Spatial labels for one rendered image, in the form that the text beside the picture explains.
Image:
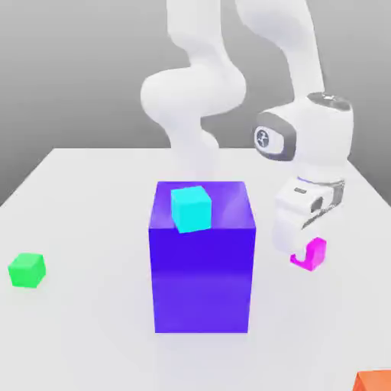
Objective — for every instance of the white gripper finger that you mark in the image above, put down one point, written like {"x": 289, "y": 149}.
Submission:
{"x": 300, "y": 253}

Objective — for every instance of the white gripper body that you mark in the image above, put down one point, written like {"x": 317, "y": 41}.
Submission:
{"x": 287, "y": 232}

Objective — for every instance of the small magenta cube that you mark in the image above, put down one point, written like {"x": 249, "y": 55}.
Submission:
{"x": 316, "y": 253}

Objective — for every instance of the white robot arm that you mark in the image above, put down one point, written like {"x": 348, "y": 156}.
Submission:
{"x": 195, "y": 91}

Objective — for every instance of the small cyan cube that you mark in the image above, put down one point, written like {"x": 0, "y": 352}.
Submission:
{"x": 191, "y": 210}

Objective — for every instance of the small green cube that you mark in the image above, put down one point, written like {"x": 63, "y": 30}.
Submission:
{"x": 26, "y": 272}

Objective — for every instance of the large blue box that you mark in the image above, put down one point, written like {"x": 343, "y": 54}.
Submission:
{"x": 201, "y": 281}

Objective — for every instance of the large orange box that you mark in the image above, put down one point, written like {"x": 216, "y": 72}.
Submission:
{"x": 374, "y": 381}

